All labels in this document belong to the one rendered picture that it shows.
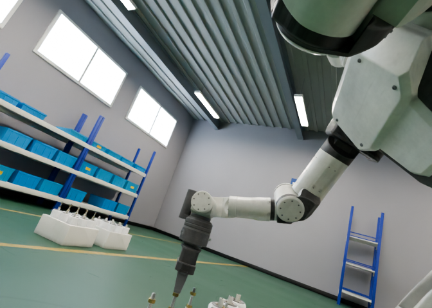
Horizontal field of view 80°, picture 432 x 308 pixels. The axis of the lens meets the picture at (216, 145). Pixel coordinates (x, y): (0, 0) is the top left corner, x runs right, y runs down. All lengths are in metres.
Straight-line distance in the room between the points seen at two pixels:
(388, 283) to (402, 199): 1.83
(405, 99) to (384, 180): 6.87
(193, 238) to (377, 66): 0.62
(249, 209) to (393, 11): 0.63
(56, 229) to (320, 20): 2.83
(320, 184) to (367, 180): 6.54
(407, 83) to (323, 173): 0.36
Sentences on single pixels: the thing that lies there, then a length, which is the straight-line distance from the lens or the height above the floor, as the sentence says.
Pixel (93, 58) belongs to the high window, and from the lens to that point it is 6.45.
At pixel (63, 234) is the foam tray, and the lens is 2.85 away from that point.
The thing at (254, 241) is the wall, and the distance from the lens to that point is 7.23.
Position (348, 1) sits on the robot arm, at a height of 0.73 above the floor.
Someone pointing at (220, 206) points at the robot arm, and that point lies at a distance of 0.88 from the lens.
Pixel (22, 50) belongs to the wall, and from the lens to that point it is 5.82.
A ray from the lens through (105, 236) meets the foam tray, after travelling 3.26.
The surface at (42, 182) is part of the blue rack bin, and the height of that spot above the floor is 0.40.
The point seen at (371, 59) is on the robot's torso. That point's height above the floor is 0.86.
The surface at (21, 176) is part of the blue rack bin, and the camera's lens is 5.11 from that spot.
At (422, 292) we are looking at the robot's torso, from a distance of 0.57.
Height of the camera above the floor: 0.52
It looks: 18 degrees up
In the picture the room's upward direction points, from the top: 19 degrees clockwise
